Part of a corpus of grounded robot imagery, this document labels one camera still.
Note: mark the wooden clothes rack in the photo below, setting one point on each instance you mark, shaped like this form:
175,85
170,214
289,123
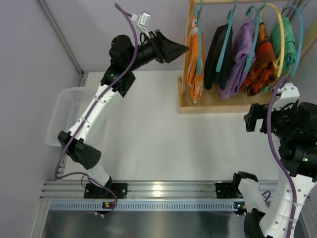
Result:
211,102

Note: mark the yellow hanger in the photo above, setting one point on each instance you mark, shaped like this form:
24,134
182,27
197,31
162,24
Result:
280,60

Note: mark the white plastic basket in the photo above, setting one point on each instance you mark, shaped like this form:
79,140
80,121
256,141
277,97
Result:
70,105

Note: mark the black trousers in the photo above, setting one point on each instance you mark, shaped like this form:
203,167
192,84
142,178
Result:
211,76

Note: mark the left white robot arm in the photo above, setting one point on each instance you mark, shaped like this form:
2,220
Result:
125,57

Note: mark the blue hanger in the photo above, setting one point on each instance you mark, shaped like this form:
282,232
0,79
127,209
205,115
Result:
301,35

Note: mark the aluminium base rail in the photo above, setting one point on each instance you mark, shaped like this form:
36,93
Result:
74,189

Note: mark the teal hanger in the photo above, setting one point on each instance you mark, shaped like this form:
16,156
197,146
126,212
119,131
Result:
199,24
226,38
256,21

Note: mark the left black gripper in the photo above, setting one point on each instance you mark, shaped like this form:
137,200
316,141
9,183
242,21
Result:
161,47

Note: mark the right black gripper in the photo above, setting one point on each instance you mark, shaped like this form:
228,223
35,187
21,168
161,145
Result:
263,119

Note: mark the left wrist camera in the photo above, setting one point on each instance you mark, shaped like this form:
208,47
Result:
142,21

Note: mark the purple trousers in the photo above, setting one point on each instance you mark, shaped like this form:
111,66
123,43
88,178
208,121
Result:
241,48

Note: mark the green trousers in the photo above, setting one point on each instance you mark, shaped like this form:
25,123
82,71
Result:
290,51

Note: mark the grey slotted cable duct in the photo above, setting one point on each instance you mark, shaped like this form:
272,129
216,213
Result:
147,206

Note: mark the orange white trousers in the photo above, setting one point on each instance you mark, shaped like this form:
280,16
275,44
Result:
194,80

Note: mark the orange red patterned trousers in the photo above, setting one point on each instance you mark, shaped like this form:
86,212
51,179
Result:
262,72

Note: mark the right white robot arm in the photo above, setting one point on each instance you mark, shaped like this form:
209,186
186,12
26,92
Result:
295,125

